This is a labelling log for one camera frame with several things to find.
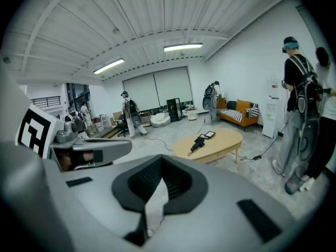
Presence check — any oval wooden table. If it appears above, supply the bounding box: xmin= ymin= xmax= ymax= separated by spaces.
xmin=172 ymin=129 xmax=244 ymax=164

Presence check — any person's left hand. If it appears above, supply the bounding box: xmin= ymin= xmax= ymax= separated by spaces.
xmin=58 ymin=151 xmax=95 ymax=172

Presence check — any black office chair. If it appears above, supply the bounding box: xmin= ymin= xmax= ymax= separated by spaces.
xmin=115 ymin=114 xmax=130 ymax=138

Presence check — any black power cable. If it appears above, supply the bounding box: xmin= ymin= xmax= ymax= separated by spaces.
xmin=141 ymin=134 xmax=174 ymax=151
xmin=196 ymin=115 xmax=207 ymax=135

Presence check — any black cloth item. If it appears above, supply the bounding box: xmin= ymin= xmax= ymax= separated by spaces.
xmin=187 ymin=136 xmax=206 ymax=156

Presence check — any black white striped blanket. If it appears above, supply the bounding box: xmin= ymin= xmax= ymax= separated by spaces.
xmin=217 ymin=108 xmax=243 ymax=123

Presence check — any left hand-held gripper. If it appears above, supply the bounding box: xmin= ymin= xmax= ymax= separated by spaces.
xmin=0 ymin=61 xmax=133 ymax=172

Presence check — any black framed window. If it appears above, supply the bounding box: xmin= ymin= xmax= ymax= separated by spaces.
xmin=66 ymin=82 xmax=91 ymax=112

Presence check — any white round side table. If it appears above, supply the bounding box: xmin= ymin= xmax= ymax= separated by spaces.
xmin=183 ymin=108 xmax=200 ymax=121

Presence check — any black glass-door fridge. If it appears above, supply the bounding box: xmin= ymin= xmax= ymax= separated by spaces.
xmin=166 ymin=98 xmax=183 ymax=122

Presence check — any black cable with adapter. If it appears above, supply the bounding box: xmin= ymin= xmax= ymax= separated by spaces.
xmin=230 ymin=110 xmax=293 ymax=161

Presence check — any white water dispenser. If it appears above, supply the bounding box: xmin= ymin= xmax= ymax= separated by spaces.
xmin=262 ymin=73 xmax=280 ymax=139

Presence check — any white roller blind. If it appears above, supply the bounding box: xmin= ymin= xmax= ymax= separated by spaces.
xmin=122 ymin=73 xmax=161 ymax=112
xmin=153 ymin=66 xmax=194 ymax=107
xmin=296 ymin=5 xmax=326 ymax=61

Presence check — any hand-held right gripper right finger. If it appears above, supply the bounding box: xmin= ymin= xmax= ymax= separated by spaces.
xmin=146 ymin=154 xmax=297 ymax=252

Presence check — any black white striped cushion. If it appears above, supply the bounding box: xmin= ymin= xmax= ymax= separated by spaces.
xmin=245 ymin=103 xmax=260 ymax=118

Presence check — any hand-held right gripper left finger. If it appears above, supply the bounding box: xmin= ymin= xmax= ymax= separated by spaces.
xmin=43 ymin=154 xmax=164 ymax=252

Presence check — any white lounge chair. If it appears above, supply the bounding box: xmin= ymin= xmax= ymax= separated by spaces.
xmin=150 ymin=112 xmax=171 ymax=128

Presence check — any orange sofa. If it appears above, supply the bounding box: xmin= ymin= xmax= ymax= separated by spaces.
xmin=216 ymin=98 xmax=260 ymax=132

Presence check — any black stair railing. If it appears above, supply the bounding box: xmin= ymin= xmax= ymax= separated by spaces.
xmin=30 ymin=96 xmax=61 ymax=109

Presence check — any long ceiling lamp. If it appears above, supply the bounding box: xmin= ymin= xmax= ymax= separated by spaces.
xmin=93 ymin=58 xmax=125 ymax=75
xmin=164 ymin=43 xmax=203 ymax=53

